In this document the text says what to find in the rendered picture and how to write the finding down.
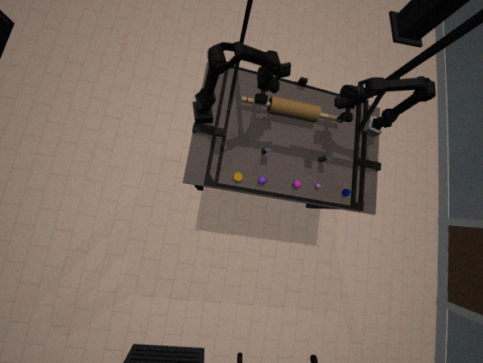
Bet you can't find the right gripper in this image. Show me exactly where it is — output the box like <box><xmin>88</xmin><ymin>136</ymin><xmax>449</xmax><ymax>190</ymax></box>
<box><xmin>255</xmin><ymin>69</ymin><xmax>271</xmax><ymax>105</ymax></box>

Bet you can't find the tan collared bar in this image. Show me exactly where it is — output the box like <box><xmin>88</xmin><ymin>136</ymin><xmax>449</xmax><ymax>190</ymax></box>
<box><xmin>243</xmin><ymin>96</ymin><xmax>343</xmax><ymax>123</ymax></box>

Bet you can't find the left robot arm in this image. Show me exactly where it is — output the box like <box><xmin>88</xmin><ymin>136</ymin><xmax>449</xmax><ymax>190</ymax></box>
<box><xmin>335</xmin><ymin>76</ymin><xmax>436</xmax><ymax>130</ymax></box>

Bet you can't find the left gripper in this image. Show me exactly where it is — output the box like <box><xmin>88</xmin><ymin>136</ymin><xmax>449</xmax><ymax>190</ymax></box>
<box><xmin>336</xmin><ymin>99</ymin><xmax>360</xmax><ymax>122</ymax></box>

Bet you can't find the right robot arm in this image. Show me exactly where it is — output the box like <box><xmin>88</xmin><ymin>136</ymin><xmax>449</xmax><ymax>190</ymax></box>
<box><xmin>195</xmin><ymin>41</ymin><xmax>291</xmax><ymax>116</ymax></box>

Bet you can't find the yellow short cylinder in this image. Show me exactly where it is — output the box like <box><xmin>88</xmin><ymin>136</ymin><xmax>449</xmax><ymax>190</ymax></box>
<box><xmin>233</xmin><ymin>172</ymin><xmax>242</xmax><ymax>182</ymax></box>

